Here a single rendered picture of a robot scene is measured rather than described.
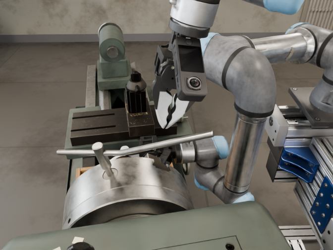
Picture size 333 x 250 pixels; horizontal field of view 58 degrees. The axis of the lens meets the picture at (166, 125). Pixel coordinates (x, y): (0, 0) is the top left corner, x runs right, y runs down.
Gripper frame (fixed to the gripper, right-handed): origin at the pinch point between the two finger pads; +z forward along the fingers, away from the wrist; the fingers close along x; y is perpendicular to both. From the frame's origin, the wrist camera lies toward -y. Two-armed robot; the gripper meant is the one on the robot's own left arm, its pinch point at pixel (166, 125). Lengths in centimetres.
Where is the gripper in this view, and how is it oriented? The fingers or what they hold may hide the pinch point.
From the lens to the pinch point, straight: 60.7
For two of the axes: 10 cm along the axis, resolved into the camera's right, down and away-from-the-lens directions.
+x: -9.6, -0.8, -2.8
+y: -1.8, -5.8, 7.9
